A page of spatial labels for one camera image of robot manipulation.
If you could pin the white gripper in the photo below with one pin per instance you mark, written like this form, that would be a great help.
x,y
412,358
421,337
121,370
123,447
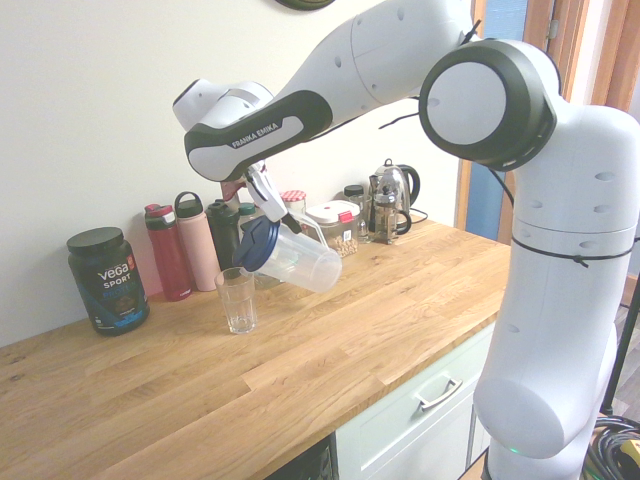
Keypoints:
x,y
267,197

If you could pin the clear pitcher with blue lid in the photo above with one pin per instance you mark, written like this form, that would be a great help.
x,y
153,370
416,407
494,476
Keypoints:
x,y
305,265

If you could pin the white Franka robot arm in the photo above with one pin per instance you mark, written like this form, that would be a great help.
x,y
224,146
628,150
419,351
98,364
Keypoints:
x,y
560,325

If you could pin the pink water bottle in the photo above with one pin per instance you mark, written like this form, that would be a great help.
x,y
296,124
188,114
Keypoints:
x,y
197,250

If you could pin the red water bottle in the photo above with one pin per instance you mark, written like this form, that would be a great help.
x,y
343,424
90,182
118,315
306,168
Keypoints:
x,y
170,260

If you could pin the jar with red checkered lid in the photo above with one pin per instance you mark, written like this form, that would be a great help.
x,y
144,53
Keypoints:
x,y
293,196

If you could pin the nut container with white lid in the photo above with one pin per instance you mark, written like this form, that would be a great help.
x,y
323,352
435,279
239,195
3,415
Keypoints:
x,y
330,215

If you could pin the glass jar with green lid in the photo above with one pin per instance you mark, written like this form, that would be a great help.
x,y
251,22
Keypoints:
x,y
246,212

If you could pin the jar with black lid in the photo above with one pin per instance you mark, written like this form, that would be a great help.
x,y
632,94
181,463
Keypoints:
x,y
353,191

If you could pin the black shaker bottle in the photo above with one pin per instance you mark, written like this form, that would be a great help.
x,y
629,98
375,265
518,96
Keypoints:
x,y
222,235

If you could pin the clear glass mug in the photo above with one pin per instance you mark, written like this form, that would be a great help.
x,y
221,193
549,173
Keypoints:
x,y
365,225

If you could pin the glass french press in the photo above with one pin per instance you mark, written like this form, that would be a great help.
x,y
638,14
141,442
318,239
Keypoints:
x,y
387,220

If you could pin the clear glass tumbler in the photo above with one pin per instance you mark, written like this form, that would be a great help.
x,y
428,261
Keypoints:
x,y
237,310

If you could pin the chrome electric kettle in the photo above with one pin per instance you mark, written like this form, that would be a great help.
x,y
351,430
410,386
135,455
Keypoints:
x,y
400,182

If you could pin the black protein powder tub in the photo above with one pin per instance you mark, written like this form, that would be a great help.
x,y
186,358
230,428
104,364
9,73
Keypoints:
x,y
110,290

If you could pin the white cabinet drawer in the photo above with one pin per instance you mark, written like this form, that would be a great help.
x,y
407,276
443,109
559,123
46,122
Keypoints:
x,y
390,430

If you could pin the black dishwasher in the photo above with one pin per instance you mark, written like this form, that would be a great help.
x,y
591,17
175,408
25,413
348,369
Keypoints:
x,y
315,462

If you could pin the wooden door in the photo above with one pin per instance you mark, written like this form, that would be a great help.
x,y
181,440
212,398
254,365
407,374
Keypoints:
x,y
585,50

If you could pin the black tripod stand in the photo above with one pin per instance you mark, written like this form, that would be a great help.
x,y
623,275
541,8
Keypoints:
x,y
620,355

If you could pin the yellow power box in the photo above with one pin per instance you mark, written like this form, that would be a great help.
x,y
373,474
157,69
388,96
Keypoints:
x,y
631,455

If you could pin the black round wall clock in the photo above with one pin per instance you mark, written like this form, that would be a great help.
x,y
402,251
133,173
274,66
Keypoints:
x,y
305,4

